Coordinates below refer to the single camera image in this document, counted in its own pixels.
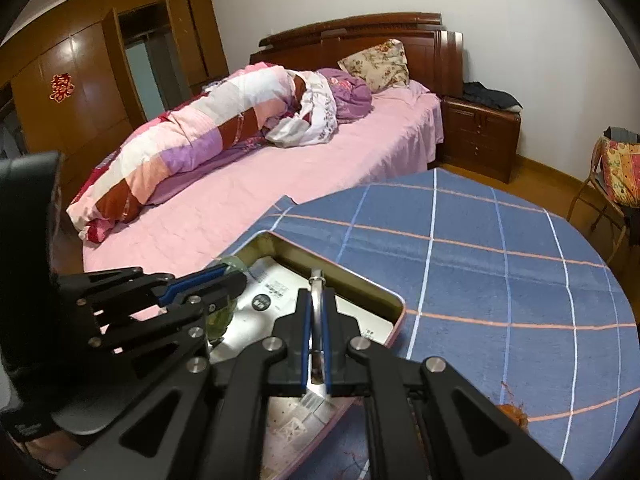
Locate green jade segment bracelet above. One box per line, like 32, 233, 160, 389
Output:
203, 254, 252, 344

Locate brown wooden bead necklace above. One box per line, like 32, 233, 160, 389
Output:
497, 381, 532, 430

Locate left hand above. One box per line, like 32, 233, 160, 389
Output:
10, 430, 82, 471

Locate printed paper liner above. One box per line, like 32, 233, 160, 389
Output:
207, 255, 405, 479

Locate gold tin box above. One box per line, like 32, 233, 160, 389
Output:
209, 231, 406, 478

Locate blue plaid tablecloth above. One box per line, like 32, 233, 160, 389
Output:
248, 169, 639, 479

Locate striped patchwork quilt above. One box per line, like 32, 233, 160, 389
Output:
67, 63, 294, 244

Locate wooden wardrobe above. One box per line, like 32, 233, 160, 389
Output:
1, 0, 229, 200

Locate white patterned garment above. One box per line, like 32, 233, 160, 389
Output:
266, 70, 337, 148

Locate purple folded garment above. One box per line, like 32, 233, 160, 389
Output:
318, 68, 372, 124

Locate wooden nightstand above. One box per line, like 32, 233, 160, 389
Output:
439, 96, 521, 183

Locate pink bed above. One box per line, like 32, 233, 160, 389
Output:
82, 81, 444, 275

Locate chair with colourful cushion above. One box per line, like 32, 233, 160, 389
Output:
565, 127, 639, 264

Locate floral pillow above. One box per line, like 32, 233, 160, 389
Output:
337, 39, 410, 93

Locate dark clothes on nightstand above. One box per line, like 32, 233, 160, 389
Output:
462, 81, 523, 113

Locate wooden headboard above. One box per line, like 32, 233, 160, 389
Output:
250, 12, 463, 98

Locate red paper wall decoration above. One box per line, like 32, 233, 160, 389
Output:
49, 73, 75, 104

